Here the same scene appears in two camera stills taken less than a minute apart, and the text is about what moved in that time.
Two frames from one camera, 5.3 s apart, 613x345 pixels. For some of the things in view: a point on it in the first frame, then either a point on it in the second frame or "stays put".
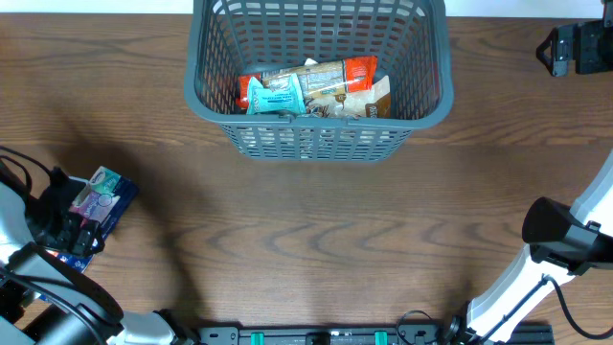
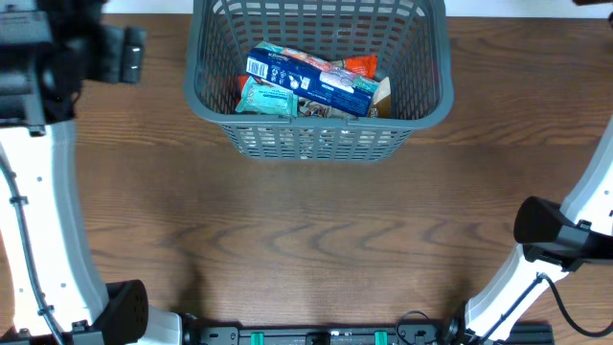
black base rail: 543,334 stays put
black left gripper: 62,234 → 100,43
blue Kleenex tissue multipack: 102,198 → 312,78
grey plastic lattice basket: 411,40 stays put
